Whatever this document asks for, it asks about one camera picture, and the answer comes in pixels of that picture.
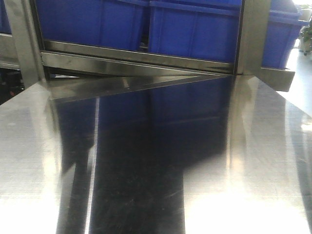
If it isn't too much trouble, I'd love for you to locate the stainless steel shelf rack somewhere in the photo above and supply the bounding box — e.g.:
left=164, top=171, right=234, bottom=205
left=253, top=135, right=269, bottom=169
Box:
left=0, top=0, right=295, bottom=92

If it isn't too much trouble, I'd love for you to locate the blue bin far right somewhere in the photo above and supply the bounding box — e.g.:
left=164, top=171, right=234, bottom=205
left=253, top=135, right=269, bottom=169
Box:
left=262, top=0, right=309, bottom=69

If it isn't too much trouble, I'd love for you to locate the blue plastic bin left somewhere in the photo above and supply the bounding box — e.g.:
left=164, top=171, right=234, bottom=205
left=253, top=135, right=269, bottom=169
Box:
left=36, top=0, right=149, bottom=51

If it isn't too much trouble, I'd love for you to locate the blue bin far left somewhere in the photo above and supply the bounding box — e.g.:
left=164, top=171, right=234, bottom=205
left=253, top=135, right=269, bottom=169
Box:
left=0, top=0, right=12, bottom=34

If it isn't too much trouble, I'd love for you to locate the blue plastic bin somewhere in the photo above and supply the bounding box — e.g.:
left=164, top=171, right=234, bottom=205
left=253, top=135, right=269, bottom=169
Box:
left=148, top=0, right=241, bottom=63
left=36, top=0, right=149, bottom=51

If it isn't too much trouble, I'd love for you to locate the potted green plant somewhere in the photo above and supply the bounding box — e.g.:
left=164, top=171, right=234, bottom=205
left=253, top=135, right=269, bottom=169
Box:
left=298, top=4, right=312, bottom=56

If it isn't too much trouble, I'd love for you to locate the blue plastic bin right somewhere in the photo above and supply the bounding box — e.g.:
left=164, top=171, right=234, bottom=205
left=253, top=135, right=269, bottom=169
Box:
left=148, top=0, right=241, bottom=63

